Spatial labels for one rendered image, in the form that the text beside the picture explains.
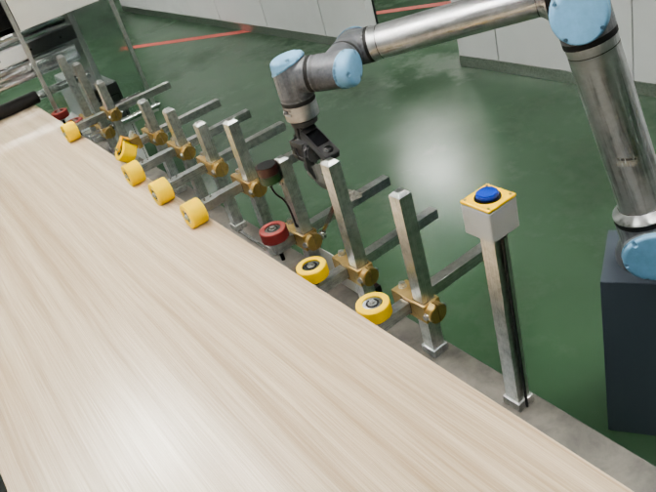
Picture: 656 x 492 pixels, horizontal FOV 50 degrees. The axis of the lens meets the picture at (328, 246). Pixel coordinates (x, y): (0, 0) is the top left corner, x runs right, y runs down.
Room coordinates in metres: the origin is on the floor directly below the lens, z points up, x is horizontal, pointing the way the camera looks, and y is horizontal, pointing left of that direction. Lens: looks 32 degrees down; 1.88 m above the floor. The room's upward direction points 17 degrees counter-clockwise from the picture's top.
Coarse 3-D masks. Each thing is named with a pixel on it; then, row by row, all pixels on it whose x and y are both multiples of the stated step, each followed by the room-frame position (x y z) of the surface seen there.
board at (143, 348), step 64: (0, 128) 3.53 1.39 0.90; (0, 192) 2.65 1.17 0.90; (64, 192) 2.45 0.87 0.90; (128, 192) 2.28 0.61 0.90; (0, 256) 2.09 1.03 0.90; (64, 256) 1.95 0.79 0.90; (128, 256) 1.83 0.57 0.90; (192, 256) 1.72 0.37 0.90; (256, 256) 1.62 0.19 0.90; (0, 320) 1.69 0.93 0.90; (64, 320) 1.59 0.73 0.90; (128, 320) 1.50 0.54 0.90; (192, 320) 1.41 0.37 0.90; (256, 320) 1.34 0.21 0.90; (320, 320) 1.26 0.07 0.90; (0, 384) 1.40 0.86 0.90; (64, 384) 1.32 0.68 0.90; (128, 384) 1.25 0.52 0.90; (192, 384) 1.18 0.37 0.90; (256, 384) 1.12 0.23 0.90; (320, 384) 1.06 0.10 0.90; (384, 384) 1.01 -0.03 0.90; (448, 384) 0.96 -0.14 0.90; (0, 448) 1.17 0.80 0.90; (64, 448) 1.11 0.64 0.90; (128, 448) 1.05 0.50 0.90; (192, 448) 1.00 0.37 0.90; (256, 448) 0.95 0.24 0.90; (320, 448) 0.90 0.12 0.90; (384, 448) 0.86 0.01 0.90; (448, 448) 0.81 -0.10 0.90; (512, 448) 0.78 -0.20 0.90
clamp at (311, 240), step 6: (288, 228) 1.76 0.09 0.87; (294, 228) 1.75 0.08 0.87; (312, 228) 1.72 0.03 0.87; (294, 234) 1.73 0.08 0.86; (300, 234) 1.71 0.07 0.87; (306, 234) 1.70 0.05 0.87; (312, 234) 1.69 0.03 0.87; (318, 234) 1.69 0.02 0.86; (300, 240) 1.71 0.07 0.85; (306, 240) 1.68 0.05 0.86; (312, 240) 1.68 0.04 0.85; (318, 240) 1.69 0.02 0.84; (300, 246) 1.72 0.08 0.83; (306, 246) 1.68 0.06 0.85; (312, 246) 1.68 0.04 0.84; (318, 246) 1.69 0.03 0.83
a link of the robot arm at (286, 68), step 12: (276, 60) 1.72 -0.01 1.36; (288, 60) 1.69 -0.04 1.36; (300, 60) 1.69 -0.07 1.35; (276, 72) 1.69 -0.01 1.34; (288, 72) 1.68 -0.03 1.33; (300, 72) 1.67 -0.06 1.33; (276, 84) 1.70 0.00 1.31; (288, 84) 1.68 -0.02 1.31; (300, 84) 1.66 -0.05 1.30; (288, 96) 1.68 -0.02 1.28; (300, 96) 1.68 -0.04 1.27; (312, 96) 1.70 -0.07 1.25; (288, 108) 1.69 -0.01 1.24
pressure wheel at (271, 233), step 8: (272, 224) 1.75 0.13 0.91; (280, 224) 1.73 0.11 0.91; (264, 232) 1.71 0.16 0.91; (272, 232) 1.70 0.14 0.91; (280, 232) 1.69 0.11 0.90; (288, 232) 1.72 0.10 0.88; (264, 240) 1.70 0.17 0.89; (272, 240) 1.69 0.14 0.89; (280, 240) 1.69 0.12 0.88; (280, 256) 1.72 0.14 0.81
